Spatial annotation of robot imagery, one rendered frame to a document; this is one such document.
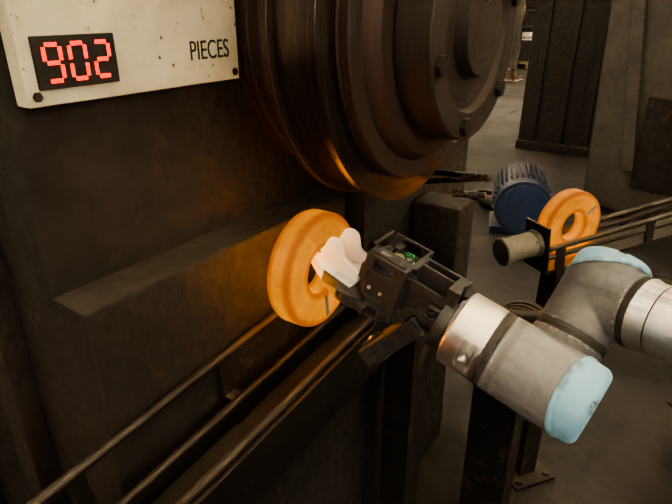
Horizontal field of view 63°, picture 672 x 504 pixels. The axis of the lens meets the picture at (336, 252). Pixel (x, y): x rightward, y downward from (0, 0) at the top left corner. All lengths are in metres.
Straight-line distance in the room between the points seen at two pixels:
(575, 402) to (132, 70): 0.54
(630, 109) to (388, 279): 2.95
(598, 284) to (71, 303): 0.59
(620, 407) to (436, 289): 1.40
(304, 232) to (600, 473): 1.26
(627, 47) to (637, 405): 2.09
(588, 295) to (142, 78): 0.56
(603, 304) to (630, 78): 2.81
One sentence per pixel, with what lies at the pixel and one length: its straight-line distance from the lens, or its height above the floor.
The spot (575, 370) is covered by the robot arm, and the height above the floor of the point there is 0.81.
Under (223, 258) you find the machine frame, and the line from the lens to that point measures 0.68.
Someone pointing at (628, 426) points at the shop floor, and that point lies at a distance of 1.92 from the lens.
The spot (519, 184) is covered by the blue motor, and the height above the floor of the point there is 0.32.
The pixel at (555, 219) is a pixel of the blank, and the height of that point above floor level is 0.73.
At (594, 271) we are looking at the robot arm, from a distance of 0.75.
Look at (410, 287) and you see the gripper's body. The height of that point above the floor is 0.85.
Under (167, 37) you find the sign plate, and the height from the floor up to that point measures 1.11.
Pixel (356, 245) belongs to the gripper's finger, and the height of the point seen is 0.86.
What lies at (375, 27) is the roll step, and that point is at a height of 1.12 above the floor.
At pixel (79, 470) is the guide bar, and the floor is 0.72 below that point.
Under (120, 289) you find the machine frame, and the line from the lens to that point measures 0.62.
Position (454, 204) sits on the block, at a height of 0.80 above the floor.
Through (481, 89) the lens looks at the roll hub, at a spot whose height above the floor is 1.03.
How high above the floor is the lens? 1.14
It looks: 24 degrees down
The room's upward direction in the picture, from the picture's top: straight up
